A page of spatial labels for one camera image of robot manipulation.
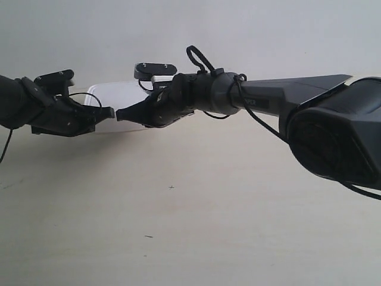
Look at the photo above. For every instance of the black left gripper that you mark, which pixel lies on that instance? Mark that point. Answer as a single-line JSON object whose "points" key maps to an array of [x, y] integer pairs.
{"points": [[63, 116]]}

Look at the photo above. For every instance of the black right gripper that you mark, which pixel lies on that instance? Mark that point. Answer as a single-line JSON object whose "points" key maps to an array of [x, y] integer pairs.
{"points": [[185, 94]]}

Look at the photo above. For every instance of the white lidded plastic container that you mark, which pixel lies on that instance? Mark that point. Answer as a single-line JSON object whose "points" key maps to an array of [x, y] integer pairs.
{"points": [[118, 95]]}

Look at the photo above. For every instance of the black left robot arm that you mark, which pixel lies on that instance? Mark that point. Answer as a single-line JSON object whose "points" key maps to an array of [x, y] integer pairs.
{"points": [[18, 106]]}

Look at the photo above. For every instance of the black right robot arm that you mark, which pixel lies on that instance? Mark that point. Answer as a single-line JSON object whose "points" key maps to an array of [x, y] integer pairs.
{"points": [[330, 123]]}

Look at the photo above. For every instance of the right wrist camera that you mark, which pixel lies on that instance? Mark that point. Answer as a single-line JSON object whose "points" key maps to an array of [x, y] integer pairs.
{"points": [[160, 75]]}

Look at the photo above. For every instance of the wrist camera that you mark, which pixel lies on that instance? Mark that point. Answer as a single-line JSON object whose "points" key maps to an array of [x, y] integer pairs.
{"points": [[160, 75], [56, 80]]}

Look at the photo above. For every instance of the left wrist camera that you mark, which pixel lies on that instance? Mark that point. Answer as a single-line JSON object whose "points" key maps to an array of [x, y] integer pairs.
{"points": [[56, 80]]}

